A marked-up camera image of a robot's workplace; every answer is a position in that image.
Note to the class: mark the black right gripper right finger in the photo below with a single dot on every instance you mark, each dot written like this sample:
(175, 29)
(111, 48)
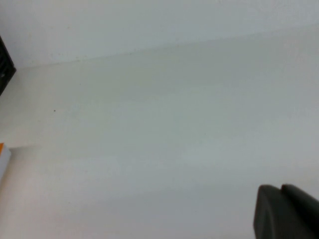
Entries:
(304, 201)

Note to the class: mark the black plastic book stand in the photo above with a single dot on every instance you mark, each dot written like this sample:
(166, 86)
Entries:
(5, 67)

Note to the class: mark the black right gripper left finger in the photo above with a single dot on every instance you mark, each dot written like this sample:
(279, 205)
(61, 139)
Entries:
(276, 216)

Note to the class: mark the white ROS2 book orange edges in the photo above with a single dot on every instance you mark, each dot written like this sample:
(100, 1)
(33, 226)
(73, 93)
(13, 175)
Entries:
(3, 159)

